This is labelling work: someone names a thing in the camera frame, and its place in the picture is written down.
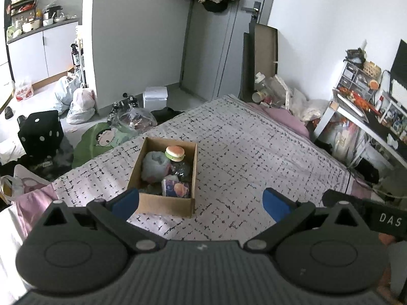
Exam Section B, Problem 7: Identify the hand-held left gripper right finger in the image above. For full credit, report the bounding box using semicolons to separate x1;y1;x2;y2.
243;187;365;256

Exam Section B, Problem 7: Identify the white table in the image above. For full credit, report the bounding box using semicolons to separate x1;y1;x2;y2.
313;89;407;166

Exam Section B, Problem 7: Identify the clear plastic bottle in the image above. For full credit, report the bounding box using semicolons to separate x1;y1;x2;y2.
254;72;274;93

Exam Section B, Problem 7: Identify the grey plush toy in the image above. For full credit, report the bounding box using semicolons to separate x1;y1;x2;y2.
142;151;172;183

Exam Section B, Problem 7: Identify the white tote bag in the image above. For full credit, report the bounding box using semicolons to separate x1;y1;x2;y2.
0;164;51;204

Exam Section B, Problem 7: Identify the black monitor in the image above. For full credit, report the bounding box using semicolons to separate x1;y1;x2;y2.
389;39;407;86

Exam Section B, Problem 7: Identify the black dotted cube cushion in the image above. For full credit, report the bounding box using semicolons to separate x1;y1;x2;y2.
17;111;66;159

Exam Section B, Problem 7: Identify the green cartoon cushion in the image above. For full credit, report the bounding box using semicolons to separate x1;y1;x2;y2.
72;122;134;167

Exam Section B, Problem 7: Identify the grey plastic bag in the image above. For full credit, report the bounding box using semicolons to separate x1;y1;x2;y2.
53;71;84;115

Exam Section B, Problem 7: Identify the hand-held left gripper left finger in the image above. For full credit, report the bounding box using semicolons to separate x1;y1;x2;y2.
40;188;167;256

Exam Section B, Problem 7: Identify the white trash bin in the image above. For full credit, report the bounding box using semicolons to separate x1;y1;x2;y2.
142;86;168;110

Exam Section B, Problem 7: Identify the white plastic bag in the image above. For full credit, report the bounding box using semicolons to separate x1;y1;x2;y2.
66;88;96;124

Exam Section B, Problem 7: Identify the black tripod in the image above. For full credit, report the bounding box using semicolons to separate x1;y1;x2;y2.
110;93;139;121

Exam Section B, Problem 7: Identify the snack packet with picture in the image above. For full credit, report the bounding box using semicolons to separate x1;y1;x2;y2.
162;178;191;198

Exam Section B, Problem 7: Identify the person's right forearm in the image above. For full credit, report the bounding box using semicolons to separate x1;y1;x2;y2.
377;245;407;304

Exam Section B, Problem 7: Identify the white kitchen cabinet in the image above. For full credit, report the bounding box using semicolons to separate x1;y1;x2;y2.
6;0;83;85

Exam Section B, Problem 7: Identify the black garment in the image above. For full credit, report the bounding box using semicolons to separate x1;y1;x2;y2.
151;108;185;124

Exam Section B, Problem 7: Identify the red print plastic bag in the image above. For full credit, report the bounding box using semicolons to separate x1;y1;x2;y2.
14;78;34;102

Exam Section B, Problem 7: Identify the cardboard box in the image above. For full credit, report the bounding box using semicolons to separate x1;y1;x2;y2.
127;137;198;219

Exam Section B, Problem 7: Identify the dark spray bottle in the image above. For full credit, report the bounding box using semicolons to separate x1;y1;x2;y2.
70;44;81;67

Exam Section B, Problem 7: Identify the black and white printed blanket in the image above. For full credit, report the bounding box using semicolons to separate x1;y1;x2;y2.
51;95;353;242

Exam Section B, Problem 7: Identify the clear bag of items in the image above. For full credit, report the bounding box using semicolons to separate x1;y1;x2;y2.
118;108;157;132

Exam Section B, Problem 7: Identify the black item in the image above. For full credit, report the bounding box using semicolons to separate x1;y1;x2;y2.
170;161;192;183

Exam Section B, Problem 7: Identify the pile of plastic bags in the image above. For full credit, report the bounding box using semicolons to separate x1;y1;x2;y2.
270;74;328;123

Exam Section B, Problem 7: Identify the clear desk drawer organizer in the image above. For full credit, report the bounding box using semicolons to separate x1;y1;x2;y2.
337;60;382;102

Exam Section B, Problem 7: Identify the person's right hand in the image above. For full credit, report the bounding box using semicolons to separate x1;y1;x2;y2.
378;233;398;247

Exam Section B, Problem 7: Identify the grey door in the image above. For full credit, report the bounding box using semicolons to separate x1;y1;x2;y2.
180;0;280;100

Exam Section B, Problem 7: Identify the burger plush toy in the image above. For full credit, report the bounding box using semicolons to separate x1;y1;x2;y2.
165;146;185;162

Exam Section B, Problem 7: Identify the white keyboard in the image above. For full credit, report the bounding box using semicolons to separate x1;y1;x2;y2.
390;79;407;102

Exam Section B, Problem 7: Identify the flat cardboard panel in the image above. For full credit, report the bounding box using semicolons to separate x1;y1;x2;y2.
243;23;279;102

